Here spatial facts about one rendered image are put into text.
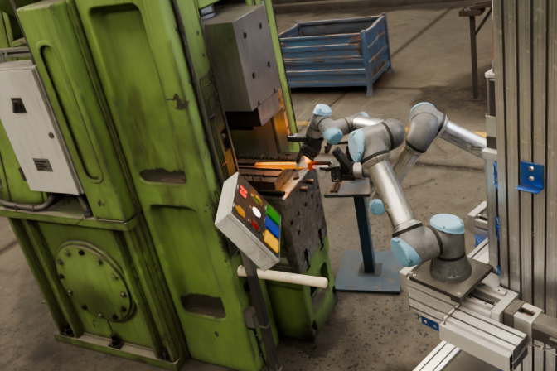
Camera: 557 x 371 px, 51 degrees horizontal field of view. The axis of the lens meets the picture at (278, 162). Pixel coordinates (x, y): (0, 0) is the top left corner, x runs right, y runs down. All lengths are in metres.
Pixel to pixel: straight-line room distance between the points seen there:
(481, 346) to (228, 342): 1.42
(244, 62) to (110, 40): 0.57
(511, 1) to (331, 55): 4.76
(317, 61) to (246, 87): 4.11
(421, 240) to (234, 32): 1.13
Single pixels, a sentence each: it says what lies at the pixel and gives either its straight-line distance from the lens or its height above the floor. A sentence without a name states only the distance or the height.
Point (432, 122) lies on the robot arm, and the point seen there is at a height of 1.26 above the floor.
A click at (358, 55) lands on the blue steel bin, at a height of 0.45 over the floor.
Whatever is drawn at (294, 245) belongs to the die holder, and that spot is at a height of 0.64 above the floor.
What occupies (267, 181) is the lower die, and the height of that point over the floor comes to 0.98.
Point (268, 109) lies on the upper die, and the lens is 2.69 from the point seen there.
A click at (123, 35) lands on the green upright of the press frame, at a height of 1.80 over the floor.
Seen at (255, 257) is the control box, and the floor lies 0.99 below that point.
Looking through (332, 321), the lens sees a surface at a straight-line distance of 3.37.
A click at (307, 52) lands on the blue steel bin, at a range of 6.64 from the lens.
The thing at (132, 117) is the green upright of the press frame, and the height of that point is 1.43.
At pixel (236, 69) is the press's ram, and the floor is 1.56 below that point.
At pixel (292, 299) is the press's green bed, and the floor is 0.29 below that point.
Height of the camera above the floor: 2.22
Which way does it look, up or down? 25 degrees down
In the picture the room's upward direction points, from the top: 12 degrees counter-clockwise
